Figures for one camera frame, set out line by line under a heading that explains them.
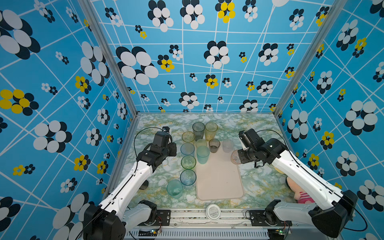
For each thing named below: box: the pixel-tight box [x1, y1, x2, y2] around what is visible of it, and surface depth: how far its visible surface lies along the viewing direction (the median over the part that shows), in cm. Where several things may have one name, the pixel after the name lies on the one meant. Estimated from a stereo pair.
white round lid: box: [206, 204, 222, 222], surface depth 71 cm
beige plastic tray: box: [196, 141, 245, 201], surface depth 89 cm
